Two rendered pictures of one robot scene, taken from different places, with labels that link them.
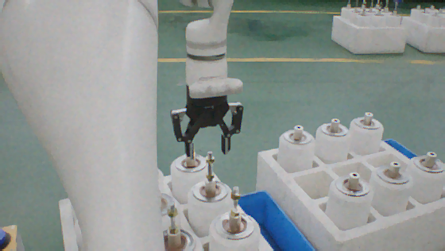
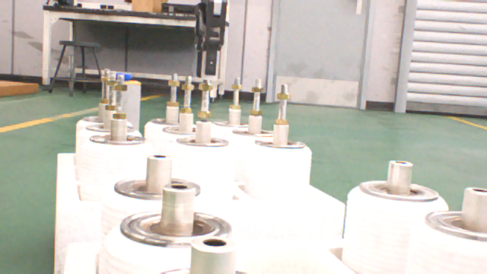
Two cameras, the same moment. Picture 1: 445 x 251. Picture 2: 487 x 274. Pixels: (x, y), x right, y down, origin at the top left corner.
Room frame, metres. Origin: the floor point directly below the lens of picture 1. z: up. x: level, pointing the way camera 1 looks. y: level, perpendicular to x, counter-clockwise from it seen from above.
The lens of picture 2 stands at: (0.80, -0.78, 0.37)
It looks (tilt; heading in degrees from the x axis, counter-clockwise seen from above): 8 degrees down; 95
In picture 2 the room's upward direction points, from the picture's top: 4 degrees clockwise
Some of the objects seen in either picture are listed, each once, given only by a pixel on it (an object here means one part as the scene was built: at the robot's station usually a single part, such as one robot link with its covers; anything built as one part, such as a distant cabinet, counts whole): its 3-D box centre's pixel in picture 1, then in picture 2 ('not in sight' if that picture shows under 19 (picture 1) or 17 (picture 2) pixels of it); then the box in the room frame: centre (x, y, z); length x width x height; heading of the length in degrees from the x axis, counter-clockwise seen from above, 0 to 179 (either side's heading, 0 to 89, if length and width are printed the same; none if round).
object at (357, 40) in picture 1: (367, 33); not in sight; (2.74, -1.09, 0.09); 0.39 x 0.39 x 0.18; 8
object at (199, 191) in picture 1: (210, 191); (202, 142); (0.67, 0.01, 0.25); 0.08 x 0.08 x 0.01
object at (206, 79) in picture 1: (209, 69); not in sight; (0.65, 0.01, 0.53); 0.11 x 0.09 x 0.06; 16
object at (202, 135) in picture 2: (210, 186); (203, 133); (0.67, 0.01, 0.26); 0.02 x 0.02 x 0.03
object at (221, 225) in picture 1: (234, 225); (118, 140); (0.56, -0.03, 0.25); 0.08 x 0.08 x 0.01
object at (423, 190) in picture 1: (419, 195); not in sight; (0.77, -0.52, 0.16); 0.10 x 0.10 x 0.18
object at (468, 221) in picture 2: (334, 125); (477, 211); (0.95, -0.33, 0.26); 0.02 x 0.02 x 0.03
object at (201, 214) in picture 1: (210, 224); (198, 205); (0.67, 0.01, 0.16); 0.10 x 0.10 x 0.18
